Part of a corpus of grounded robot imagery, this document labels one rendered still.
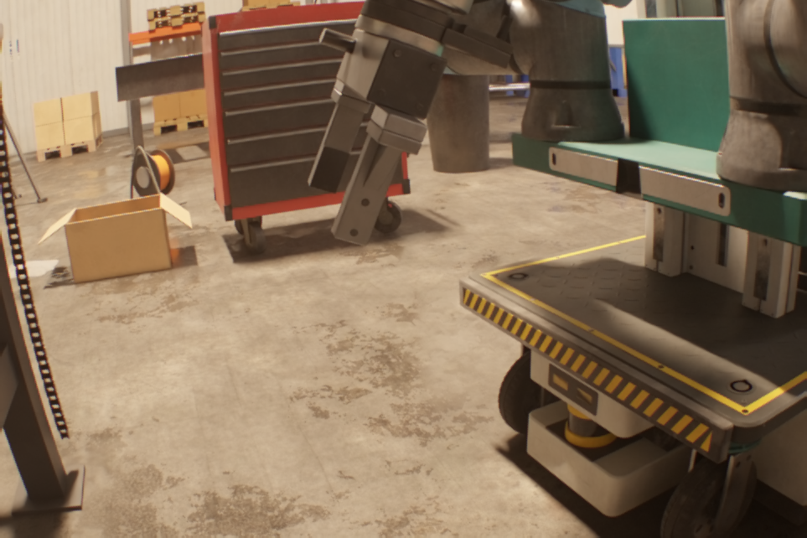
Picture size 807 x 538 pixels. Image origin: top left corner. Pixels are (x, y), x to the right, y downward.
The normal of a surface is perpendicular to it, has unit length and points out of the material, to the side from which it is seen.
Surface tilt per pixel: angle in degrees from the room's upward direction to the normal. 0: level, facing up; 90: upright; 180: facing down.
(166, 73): 90
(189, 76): 90
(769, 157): 70
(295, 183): 90
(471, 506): 0
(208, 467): 0
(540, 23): 84
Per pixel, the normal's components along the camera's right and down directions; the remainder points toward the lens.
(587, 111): -0.01, -0.08
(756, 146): -0.83, -0.14
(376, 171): 0.03, 0.75
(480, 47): 0.23, 0.35
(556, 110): -0.54, -0.08
